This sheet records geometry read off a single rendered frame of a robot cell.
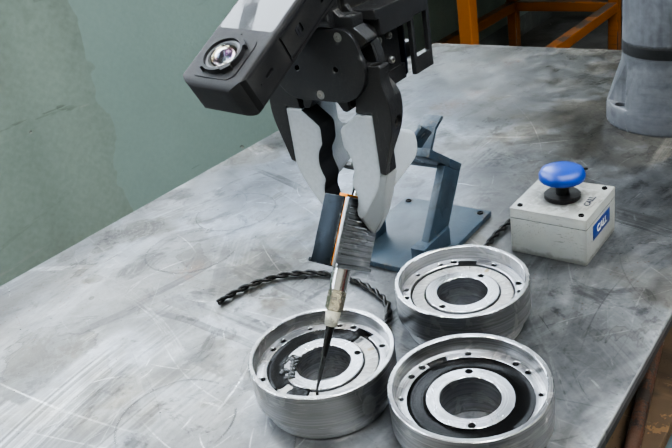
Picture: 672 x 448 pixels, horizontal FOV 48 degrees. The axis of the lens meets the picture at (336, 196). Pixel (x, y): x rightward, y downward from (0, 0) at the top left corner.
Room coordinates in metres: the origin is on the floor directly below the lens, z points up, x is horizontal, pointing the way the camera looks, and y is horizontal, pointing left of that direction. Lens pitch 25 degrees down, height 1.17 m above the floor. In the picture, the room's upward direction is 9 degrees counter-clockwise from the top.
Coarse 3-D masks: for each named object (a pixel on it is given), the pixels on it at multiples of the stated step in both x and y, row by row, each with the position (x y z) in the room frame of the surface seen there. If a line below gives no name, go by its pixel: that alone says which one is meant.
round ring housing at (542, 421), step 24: (456, 336) 0.43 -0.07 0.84; (480, 336) 0.43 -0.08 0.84; (408, 360) 0.42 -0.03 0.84; (432, 360) 0.43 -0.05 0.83; (504, 360) 0.41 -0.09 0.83; (528, 360) 0.40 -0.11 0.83; (408, 384) 0.41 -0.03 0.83; (432, 384) 0.40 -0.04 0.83; (456, 384) 0.40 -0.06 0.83; (480, 384) 0.40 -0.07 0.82; (504, 384) 0.39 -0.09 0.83; (552, 384) 0.37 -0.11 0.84; (432, 408) 0.38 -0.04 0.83; (456, 408) 0.40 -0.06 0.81; (480, 408) 0.40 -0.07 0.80; (504, 408) 0.37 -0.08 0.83; (552, 408) 0.36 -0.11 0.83; (408, 432) 0.36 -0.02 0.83; (528, 432) 0.34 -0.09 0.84; (552, 432) 0.35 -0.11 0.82
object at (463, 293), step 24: (408, 264) 0.54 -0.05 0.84; (432, 264) 0.55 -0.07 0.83; (456, 264) 0.55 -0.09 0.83; (480, 264) 0.54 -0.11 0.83; (504, 264) 0.53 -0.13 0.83; (408, 288) 0.52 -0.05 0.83; (432, 288) 0.52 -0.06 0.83; (456, 288) 0.53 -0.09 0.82; (480, 288) 0.52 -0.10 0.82; (528, 288) 0.48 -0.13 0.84; (408, 312) 0.48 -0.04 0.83; (432, 312) 0.47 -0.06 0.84; (456, 312) 0.48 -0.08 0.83; (480, 312) 0.46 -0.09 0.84; (504, 312) 0.46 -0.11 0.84; (528, 312) 0.48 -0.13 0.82; (432, 336) 0.46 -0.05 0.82; (504, 336) 0.46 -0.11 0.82
